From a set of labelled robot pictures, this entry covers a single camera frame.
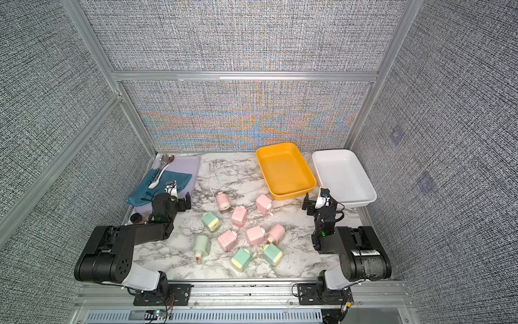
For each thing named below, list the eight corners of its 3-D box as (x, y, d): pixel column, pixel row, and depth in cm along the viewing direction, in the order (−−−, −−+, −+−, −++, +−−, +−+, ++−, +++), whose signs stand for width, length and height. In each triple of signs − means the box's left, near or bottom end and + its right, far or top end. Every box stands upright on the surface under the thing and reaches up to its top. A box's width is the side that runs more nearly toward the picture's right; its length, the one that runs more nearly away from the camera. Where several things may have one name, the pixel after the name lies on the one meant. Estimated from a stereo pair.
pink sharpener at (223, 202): (223, 215, 96) (221, 207, 90) (216, 203, 101) (213, 194, 94) (233, 210, 98) (231, 201, 92) (225, 198, 102) (223, 189, 96)
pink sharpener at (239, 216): (232, 225, 93) (230, 217, 87) (236, 213, 97) (235, 204, 91) (243, 228, 92) (242, 219, 86) (247, 215, 96) (246, 206, 90)
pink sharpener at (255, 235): (250, 247, 87) (250, 241, 81) (246, 236, 90) (246, 229, 84) (264, 242, 88) (265, 236, 82) (260, 231, 91) (260, 224, 86)
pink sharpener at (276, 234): (265, 242, 87) (266, 236, 82) (275, 229, 91) (276, 222, 86) (274, 249, 86) (275, 243, 80) (284, 235, 90) (286, 228, 84)
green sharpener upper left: (203, 223, 94) (200, 216, 88) (212, 216, 96) (209, 209, 90) (213, 234, 90) (210, 228, 85) (222, 227, 93) (219, 220, 87)
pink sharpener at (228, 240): (218, 244, 87) (215, 237, 81) (231, 233, 90) (229, 225, 84) (227, 254, 84) (225, 248, 78) (240, 242, 88) (238, 235, 82)
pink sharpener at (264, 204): (254, 211, 98) (254, 204, 92) (259, 200, 102) (259, 193, 96) (267, 216, 96) (268, 209, 91) (271, 204, 100) (272, 197, 95)
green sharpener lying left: (195, 262, 83) (191, 256, 77) (199, 242, 88) (195, 235, 82) (208, 262, 83) (204, 256, 77) (211, 242, 88) (208, 235, 82)
